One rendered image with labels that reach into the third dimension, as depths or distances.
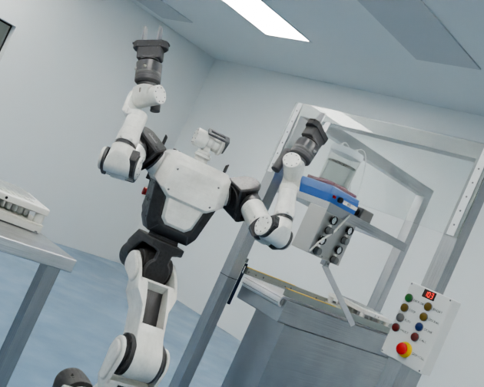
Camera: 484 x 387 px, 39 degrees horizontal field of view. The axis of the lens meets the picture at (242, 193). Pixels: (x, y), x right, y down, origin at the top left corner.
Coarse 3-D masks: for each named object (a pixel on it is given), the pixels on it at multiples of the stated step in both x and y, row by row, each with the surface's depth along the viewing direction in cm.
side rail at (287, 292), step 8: (288, 296) 289; (296, 296) 292; (304, 296) 295; (312, 304) 300; (320, 304) 303; (336, 312) 311; (360, 320) 324; (368, 320) 327; (376, 328) 333; (384, 328) 337
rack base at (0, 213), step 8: (0, 208) 182; (0, 216) 180; (8, 216) 181; (16, 216) 182; (32, 216) 196; (16, 224) 182; (24, 224) 183; (32, 224) 185; (40, 224) 186; (40, 232) 186
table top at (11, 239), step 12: (0, 228) 168; (12, 228) 176; (24, 228) 185; (0, 240) 159; (12, 240) 161; (24, 240) 166; (36, 240) 174; (48, 240) 183; (12, 252) 161; (24, 252) 163; (36, 252) 165; (48, 252) 167; (60, 252) 173; (48, 264) 168; (60, 264) 170; (72, 264) 172
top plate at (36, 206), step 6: (0, 192) 179; (6, 192) 182; (0, 198) 179; (6, 198) 180; (12, 198) 180; (18, 198) 181; (18, 204) 182; (24, 204) 182; (30, 204) 183; (36, 204) 185; (42, 204) 192; (36, 210) 184; (42, 210) 185; (48, 210) 186
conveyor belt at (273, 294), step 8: (248, 280) 306; (256, 280) 305; (248, 288) 305; (256, 288) 300; (264, 288) 298; (272, 288) 303; (264, 296) 296; (272, 296) 292; (280, 296) 290; (304, 304) 299; (328, 312) 313; (368, 328) 332
